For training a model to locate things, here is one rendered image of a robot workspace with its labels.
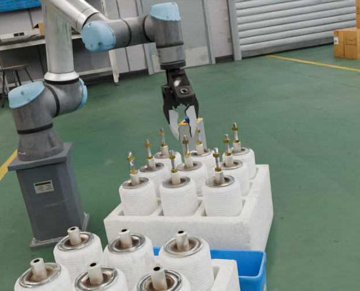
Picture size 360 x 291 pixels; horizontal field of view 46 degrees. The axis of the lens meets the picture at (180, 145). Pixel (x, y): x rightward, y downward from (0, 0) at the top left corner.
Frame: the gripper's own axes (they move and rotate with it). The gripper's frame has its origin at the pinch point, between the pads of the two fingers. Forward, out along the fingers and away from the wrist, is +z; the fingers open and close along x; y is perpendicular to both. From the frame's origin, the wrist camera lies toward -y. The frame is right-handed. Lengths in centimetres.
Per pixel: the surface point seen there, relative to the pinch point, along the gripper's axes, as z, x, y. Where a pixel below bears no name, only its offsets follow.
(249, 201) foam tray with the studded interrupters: 16.8, -11.2, -15.8
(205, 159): 10.3, -6.2, 6.2
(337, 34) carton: 10, -251, 336
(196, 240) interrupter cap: 9.4, 8.5, -42.1
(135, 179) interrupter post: 8.2, 16.2, -4.8
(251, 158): 11.3, -18.7, 1.0
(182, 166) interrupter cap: 9.5, 2.1, 1.5
